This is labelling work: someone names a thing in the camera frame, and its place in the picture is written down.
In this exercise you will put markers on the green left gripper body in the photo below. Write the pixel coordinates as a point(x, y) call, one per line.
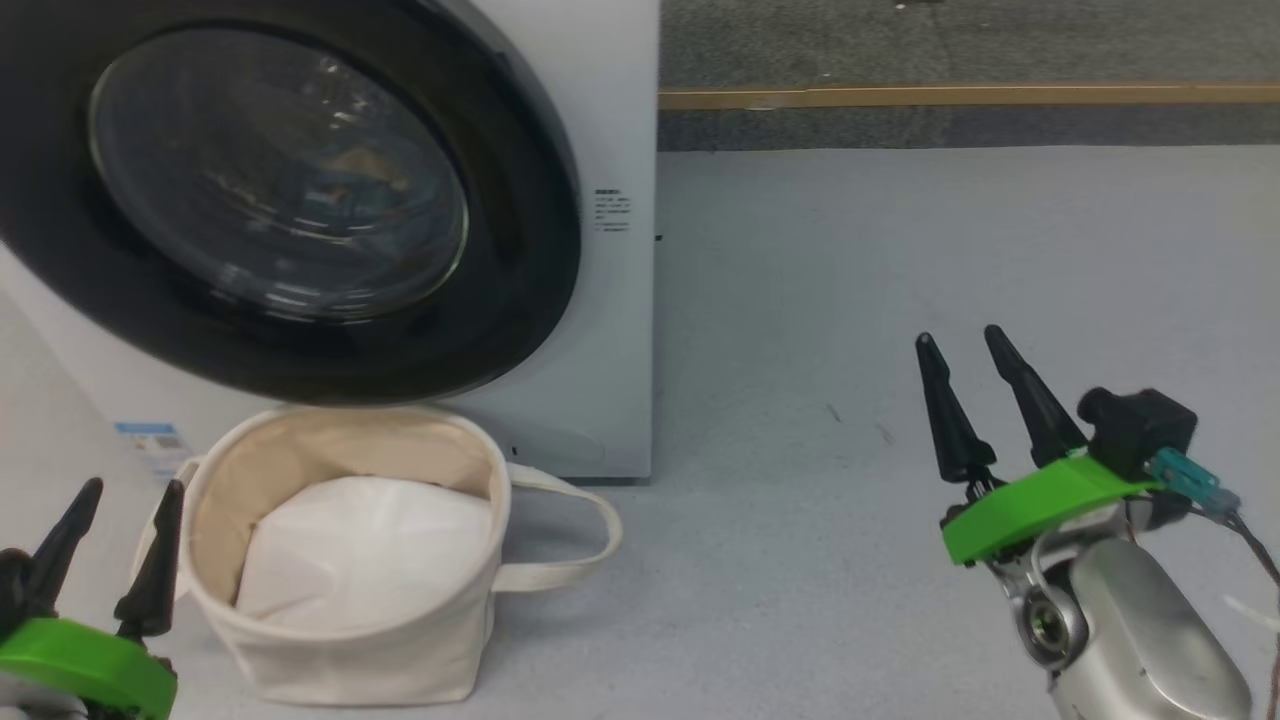
point(80, 665)

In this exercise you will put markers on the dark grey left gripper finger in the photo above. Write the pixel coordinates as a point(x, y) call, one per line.
point(155, 570)
point(62, 550)

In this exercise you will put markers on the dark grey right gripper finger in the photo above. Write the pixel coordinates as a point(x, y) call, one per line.
point(950, 420)
point(1035, 400)

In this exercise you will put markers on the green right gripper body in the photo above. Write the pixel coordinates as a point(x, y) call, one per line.
point(1040, 500)

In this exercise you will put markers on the blue cartoon print garment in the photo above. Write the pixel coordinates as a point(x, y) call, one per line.
point(365, 180)

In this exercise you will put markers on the round washing machine door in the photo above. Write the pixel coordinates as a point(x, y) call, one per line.
point(520, 250)

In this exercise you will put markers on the white washing machine body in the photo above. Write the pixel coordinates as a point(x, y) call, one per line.
point(620, 350)

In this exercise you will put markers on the blue energy label sticker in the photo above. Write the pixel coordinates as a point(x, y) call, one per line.
point(150, 448)

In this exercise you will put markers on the cream canvas laundry basket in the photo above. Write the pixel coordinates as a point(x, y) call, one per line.
point(350, 660)

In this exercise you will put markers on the white crumpled cloth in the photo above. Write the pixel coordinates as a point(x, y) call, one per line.
point(370, 550)

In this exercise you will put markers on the small printed text sticker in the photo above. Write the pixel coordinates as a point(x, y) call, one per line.
point(612, 210)

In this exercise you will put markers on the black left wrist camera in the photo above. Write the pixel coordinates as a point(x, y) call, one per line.
point(10, 590)

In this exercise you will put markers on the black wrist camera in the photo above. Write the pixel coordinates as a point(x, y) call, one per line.
point(1140, 425)
point(10, 590)

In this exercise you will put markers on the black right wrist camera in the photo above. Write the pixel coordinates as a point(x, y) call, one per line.
point(1140, 425)

